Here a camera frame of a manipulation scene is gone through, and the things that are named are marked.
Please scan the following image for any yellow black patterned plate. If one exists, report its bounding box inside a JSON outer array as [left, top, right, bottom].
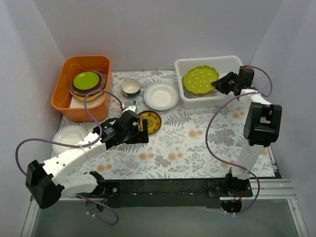
[[138, 111, 162, 134]]

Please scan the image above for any lime green dotted plate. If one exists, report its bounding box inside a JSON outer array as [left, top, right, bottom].
[[182, 65, 220, 95]]

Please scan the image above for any white deep plate blue rim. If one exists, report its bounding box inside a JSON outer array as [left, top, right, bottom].
[[144, 82, 180, 111]]

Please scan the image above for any cream green glazed plate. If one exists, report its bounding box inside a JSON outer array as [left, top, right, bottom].
[[184, 89, 217, 98]]

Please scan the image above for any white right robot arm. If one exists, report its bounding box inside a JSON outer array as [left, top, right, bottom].
[[207, 65, 282, 197]]

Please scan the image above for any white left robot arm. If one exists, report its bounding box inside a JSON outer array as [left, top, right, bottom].
[[26, 110, 149, 209]]

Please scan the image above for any white plastic bin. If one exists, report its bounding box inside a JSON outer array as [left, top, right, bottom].
[[174, 55, 243, 109]]

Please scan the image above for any orange plastic bin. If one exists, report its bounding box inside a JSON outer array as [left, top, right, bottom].
[[51, 55, 113, 122]]

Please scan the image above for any grey ceramic mug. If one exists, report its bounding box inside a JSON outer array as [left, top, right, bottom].
[[123, 100, 136, 109]]

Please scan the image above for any floral patterned table mat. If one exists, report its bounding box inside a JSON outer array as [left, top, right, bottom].
[[46, 70, 276, 181]]

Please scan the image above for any dark teal ceramic bowl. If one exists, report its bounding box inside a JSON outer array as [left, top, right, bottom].
[[121, 79, 141, 98]]

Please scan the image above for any yellow woven basket plate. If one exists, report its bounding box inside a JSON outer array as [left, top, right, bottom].
[[69, 89, 103, 102]]

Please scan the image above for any grey speckled plate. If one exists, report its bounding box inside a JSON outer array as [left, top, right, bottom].
[[79, 71, 107, 96]]

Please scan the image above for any white square plate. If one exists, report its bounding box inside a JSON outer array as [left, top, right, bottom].
[[69, 96, 103, 108]]

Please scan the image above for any dark brown plate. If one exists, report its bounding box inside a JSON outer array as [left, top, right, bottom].
[[71, 71, 101, 93]]

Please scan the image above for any lime green small plate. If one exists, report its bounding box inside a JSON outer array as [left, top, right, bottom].
[[73, 72, 100, 90]]

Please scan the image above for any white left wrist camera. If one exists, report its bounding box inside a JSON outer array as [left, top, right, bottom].
[[123, 106, 137, 113]]

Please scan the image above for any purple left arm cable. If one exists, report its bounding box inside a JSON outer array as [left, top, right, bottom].
[[15, 90, 124, 226]]

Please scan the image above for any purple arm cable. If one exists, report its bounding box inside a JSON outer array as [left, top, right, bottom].
[[205, 65, 273, 214], [15, 90, 124, 226]]

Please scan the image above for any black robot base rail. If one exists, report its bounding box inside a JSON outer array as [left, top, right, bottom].
[[80, 178, 253, 208]]

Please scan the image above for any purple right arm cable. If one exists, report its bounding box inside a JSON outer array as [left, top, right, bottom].
[[205, 65, 273, 214]]

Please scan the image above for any aluminium frame rail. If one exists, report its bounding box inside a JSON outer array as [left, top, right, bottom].
[[29, 179, 297, 202]]

